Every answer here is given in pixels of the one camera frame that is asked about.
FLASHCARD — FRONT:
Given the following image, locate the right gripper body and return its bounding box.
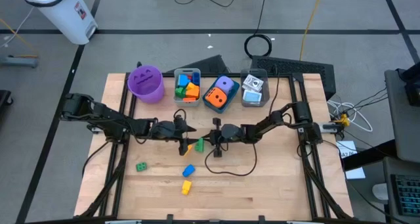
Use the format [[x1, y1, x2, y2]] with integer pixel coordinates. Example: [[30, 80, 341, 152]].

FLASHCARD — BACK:
[[209, 117, 228, 158]]

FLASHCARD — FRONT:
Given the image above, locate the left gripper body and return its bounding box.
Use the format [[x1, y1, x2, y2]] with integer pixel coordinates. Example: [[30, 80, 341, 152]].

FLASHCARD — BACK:
[[151, 114, 188, 156]]

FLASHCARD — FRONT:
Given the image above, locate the orange foam die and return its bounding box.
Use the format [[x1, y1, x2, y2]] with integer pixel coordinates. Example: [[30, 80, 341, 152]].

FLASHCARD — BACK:
[[205, 87, 227, 109]]

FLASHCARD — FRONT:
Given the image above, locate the purple foam die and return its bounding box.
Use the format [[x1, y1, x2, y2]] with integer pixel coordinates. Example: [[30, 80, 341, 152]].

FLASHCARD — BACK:
[[215, 76, 235, 95]]

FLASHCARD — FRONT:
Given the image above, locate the blue patterned card box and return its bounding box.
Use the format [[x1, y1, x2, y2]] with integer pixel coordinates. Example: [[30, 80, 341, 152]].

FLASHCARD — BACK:
[[243, 90, 263, 104]]

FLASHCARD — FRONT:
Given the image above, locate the white plastic bin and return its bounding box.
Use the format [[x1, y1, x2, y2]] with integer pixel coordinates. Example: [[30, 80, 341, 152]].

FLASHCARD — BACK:
[[173, 68, 201, 108]]

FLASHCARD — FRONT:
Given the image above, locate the blue arched toy brick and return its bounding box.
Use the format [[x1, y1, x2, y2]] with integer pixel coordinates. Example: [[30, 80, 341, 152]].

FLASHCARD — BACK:
[[182, 164, 196, 178]]

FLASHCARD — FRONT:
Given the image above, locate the teal plastic bin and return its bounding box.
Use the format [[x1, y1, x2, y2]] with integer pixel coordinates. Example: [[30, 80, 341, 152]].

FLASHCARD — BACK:
[[202, 75, 240, 114]]

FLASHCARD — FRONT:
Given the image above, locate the purple pumpkin-face bucket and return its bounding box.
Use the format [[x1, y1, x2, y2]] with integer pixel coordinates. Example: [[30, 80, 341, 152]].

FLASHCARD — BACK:
[[127, 62, 166, 104]]

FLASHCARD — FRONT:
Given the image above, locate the clear grey plastic bin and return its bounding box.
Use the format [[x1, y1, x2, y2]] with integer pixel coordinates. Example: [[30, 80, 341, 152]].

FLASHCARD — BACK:
[[240, 68, 270, 108]]

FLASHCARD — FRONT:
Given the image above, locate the black flat panel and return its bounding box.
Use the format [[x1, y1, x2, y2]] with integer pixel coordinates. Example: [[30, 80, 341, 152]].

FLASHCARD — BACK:
[[165, 55, 230, 74]]

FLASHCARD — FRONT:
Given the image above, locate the black perforated panel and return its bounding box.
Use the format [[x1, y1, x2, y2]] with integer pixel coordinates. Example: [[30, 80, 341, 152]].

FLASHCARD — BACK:
[[249, 55, 337, 100]]

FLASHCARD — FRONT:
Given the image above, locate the white paper sheet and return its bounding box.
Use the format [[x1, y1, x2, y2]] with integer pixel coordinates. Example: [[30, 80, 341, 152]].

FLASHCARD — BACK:
[[336, 140, 359, 160], [344, 166, 366, 180]]

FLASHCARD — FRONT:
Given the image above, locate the white pedal trash can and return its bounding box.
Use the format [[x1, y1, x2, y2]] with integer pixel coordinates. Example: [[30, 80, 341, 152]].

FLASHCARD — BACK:
[[22, 0, 98, 46]]

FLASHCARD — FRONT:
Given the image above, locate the grey stand base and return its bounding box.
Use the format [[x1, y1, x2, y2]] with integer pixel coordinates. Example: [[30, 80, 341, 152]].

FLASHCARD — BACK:
[[0, 55, 40, 69]]

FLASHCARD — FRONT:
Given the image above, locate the black caster base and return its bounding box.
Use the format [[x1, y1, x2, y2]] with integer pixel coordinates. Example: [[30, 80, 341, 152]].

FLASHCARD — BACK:
[[0, 89, 14, 115]]

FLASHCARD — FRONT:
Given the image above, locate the white computer mouse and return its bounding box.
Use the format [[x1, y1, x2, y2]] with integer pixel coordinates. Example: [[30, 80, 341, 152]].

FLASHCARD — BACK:
[[371, 183, 390, 201]]

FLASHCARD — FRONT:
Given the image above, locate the grey desk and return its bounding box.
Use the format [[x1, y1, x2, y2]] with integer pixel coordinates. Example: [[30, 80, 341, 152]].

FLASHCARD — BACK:
[[383, 68, 420, 163], [370, 156, 420, 224]]

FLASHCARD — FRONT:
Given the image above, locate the backlit keyboard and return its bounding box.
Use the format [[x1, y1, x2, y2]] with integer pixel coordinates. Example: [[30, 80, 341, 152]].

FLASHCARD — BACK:
[[390, 173, 420, 217]]

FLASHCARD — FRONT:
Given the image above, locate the black desk device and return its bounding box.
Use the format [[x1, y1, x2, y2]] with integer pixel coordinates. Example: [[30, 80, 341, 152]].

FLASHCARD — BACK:
[[395, 61, 420, 107]]

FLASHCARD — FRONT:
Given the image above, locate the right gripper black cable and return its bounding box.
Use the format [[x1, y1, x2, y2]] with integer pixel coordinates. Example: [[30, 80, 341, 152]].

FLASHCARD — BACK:
[[204, 141, 259, 177]]

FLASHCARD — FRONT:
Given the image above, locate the black coiled cable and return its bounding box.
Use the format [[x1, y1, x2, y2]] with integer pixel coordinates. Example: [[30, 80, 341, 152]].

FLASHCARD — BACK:
[[243, 0, 273, 59]]

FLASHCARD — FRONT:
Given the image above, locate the black aluminium table frame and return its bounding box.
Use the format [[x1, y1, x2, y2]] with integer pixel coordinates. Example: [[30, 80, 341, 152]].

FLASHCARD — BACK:
[[78, 72, 357, 224]]

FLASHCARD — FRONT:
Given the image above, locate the yellow hanging cable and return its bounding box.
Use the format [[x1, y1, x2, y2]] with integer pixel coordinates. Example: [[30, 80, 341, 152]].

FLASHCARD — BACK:
[[298, 0, 326, 61]]

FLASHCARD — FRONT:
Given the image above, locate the white looped floor cable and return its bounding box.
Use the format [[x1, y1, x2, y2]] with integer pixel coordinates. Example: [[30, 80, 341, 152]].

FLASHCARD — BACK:
[[327, 100, 374, 133]]

